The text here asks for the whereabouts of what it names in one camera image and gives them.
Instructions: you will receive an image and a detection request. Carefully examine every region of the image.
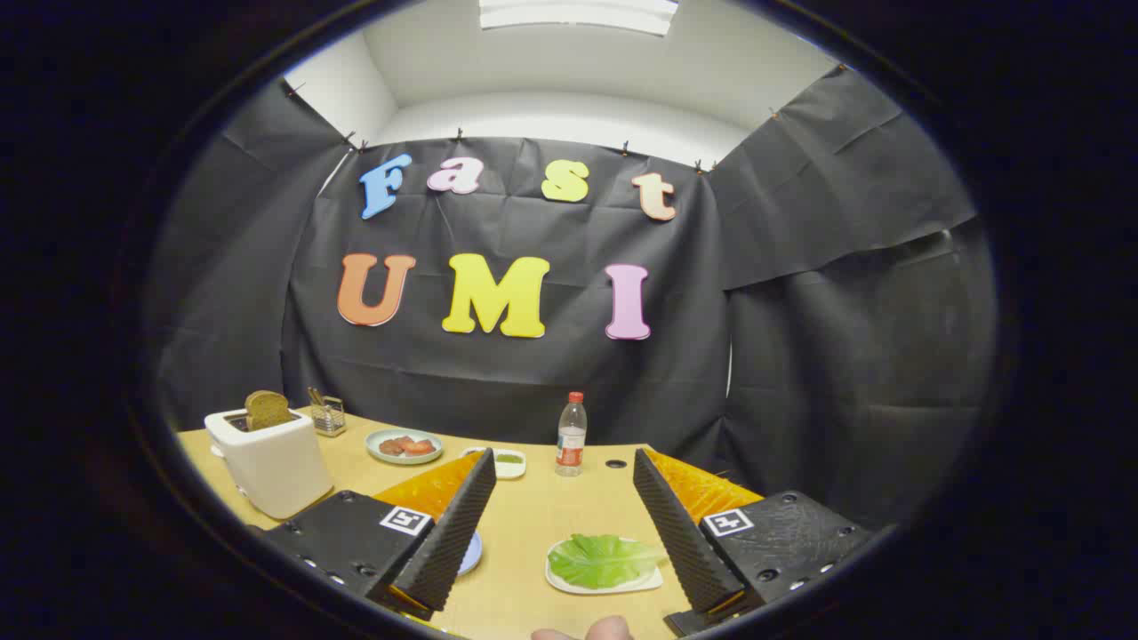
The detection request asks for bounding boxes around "metal wire basket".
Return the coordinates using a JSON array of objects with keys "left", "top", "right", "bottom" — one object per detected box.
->
[{"left": 308, "top": 387, "right": 348, "bottom": 437}]

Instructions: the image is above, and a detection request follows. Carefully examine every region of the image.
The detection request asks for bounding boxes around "green lettuce leaf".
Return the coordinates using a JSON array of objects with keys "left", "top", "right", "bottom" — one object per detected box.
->
[{"left": 548, "top": 533, "right": 668, "bottom": 589}]

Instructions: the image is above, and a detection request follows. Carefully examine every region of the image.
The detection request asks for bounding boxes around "clear plastic water bottle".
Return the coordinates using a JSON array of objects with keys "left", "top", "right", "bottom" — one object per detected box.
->
[{"left": 556, "top": 392, "right": 589, "bottom": 478}]

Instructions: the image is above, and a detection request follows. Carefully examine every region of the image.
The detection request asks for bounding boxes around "pale green plate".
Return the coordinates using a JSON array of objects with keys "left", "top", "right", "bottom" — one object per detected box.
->
[{"left": 365, "top": 428, "right": 445, "bottom": 466}]

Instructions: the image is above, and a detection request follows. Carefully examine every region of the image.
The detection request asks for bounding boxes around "white divided condiment tray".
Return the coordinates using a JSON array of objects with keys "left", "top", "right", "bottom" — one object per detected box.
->
[{"left": 460, "top": 446, "right": 527, "bottom": 481}]

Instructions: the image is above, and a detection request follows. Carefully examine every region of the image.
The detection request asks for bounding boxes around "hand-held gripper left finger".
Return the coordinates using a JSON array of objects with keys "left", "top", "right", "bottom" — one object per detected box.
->
[{"left": 253, "top": 447, "right": 499, "bottom": 623}]

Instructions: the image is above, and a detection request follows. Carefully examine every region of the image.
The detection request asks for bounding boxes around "white square plate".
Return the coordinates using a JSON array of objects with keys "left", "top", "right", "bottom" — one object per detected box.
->
[{"left": 544, "top": 536, "right": 665, "bottom": 596}]

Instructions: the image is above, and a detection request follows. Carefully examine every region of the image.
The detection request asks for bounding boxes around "ceiling light panel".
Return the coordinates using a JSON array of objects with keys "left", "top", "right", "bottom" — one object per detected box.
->
[{"left": 478, "top": 0, "right": 679, "bottom": 36}]

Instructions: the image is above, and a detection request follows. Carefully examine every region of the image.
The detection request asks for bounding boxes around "brown bread slice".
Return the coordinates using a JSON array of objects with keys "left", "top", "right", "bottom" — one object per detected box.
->
[{"left": 244, "top": 390, "right": 294, "bottom": 432}]

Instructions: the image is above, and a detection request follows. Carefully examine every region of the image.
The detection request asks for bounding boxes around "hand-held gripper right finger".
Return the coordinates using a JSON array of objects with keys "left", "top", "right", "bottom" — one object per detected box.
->
[{"left": 631, "top": 447, "right": 881, "bottom": 637}]

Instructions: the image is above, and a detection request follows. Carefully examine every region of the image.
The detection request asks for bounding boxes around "white toaster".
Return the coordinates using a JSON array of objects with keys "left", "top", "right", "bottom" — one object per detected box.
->
[{"left": 204, "top": 407, "right": 334, "bottom": 521}]

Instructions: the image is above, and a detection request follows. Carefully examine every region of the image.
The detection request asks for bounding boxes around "black backdrop cloth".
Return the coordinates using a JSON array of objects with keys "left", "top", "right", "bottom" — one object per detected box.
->
[{"left": 147, "top": 67, "right": 997, "bottom": 534}]

